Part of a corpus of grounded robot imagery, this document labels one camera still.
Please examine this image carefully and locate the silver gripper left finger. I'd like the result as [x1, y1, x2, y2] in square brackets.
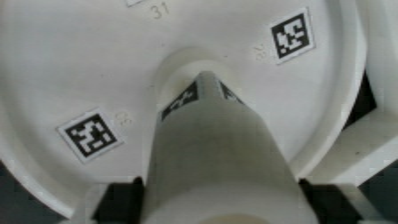
[58, 184, 109, 224]

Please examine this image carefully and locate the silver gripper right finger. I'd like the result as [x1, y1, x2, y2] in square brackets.
[337, 184, 392, 224]

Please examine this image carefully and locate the white cylindrical table leg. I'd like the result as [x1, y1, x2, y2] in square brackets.
[141, 72, 319, 224]

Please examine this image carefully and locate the white round table top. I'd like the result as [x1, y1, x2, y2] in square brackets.
[0, 0, 367, 216]

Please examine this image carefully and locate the white right fence block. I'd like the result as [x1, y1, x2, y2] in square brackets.
[310, 0, 398, 186]

